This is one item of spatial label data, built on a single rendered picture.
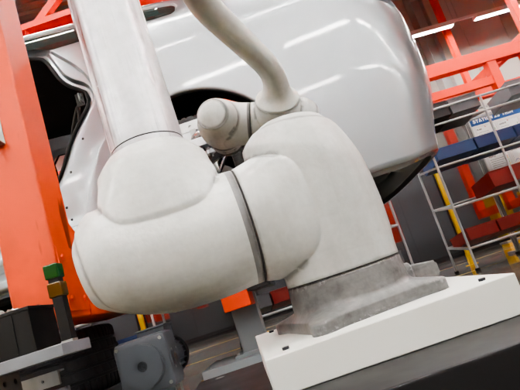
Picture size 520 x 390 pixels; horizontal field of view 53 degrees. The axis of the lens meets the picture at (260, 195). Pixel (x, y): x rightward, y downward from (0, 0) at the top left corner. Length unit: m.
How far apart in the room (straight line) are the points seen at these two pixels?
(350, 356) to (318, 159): 0.23
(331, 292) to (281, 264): 0.07
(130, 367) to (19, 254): 0.48
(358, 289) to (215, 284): 0.17
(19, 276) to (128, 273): 1.11
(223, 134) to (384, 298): 0.69
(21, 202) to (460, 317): 1.39
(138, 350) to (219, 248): 1.14
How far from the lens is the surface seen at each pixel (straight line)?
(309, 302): 0.64
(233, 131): 1.22
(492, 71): 9.64
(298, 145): 0.64
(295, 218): 0.61
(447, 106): 6.50
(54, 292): 1.48
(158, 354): 1.71
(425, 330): 0.59
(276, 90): 1.18
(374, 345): 0.57
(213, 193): 0.62
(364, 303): 0.62
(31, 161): 1.74
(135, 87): 0.71
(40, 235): 1.68
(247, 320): 2.02
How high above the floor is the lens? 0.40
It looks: 11 degrees up
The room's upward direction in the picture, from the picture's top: 18 degrees counter-clockwise
